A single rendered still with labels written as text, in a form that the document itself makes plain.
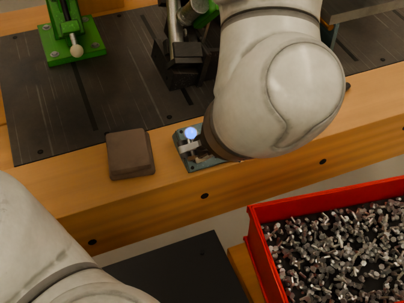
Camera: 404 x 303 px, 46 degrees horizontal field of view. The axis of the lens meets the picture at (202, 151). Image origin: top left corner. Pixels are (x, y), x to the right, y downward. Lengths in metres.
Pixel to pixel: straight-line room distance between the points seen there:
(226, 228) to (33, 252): 1.39
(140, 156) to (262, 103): 0.46
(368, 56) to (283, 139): 0.74
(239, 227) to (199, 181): 1.01
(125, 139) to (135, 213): 0.13
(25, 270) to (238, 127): 0.24
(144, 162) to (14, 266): 0.39
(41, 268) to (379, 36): 0.94
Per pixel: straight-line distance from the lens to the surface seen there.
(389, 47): 1.19
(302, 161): 0.95
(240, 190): 0.93
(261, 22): 0.46
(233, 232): 1.83
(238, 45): 0.45
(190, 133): 0.83
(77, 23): 1.05
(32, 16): 1.32
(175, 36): 0.98
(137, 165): 0.82
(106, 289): 0.45
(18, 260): 0.49
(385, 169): 2.15
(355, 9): 0.84
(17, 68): 1.13
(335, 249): 0.79
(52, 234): 0.52
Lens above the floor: 1.55
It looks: 48 degrees down
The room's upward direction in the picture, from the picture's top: straight up
